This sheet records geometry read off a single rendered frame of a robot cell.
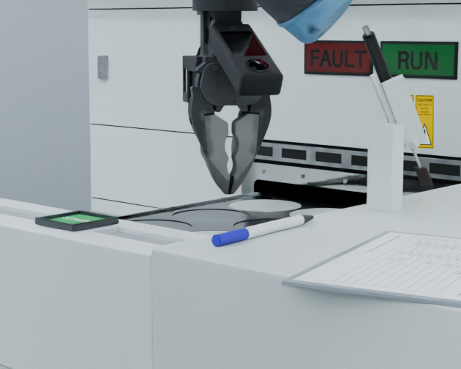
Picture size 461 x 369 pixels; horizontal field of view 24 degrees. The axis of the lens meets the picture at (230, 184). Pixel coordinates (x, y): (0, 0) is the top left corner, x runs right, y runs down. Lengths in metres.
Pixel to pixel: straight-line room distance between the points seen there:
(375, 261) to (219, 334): 0.13
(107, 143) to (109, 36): 0.18
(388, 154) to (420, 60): 0.40
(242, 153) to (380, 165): 0.18
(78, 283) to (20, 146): 3.60
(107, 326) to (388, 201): 0.30
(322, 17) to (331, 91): 0.51
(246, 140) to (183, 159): 0.56
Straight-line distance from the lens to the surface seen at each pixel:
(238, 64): 1.08
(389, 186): 1.04
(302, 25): 1.02
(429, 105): 1.42
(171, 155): 1.73
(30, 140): 4.48
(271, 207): 1.45
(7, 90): 4.58
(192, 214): 1.40
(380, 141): 1.04
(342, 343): 0.75
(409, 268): 0.79
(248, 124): 1.16
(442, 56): 1.41
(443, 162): 1.42
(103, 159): 1.86
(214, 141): 1.15
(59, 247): 0.96
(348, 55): 1.49
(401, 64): 1.44
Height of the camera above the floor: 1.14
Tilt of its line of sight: 8 degrees down
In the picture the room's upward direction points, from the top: straight up
